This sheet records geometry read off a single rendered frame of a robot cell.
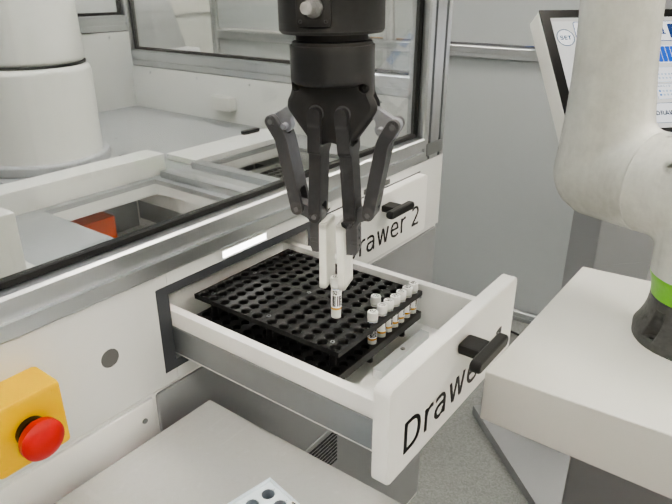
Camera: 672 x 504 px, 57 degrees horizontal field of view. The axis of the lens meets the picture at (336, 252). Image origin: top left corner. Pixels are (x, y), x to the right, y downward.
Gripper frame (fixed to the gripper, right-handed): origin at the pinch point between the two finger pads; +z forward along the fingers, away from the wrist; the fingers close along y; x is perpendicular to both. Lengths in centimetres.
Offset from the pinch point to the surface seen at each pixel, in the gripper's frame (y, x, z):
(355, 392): 4.0, -6.8, 11.4
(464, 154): -9, 187, 36
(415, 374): 9.6, -6.1, 8.6
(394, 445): 8.4, -9.1, 14.7
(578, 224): 30, 103, 31
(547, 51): 18, 88, -12
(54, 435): -20.6, -19.4, 12.5
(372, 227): -6.7, 39.2, 12.3
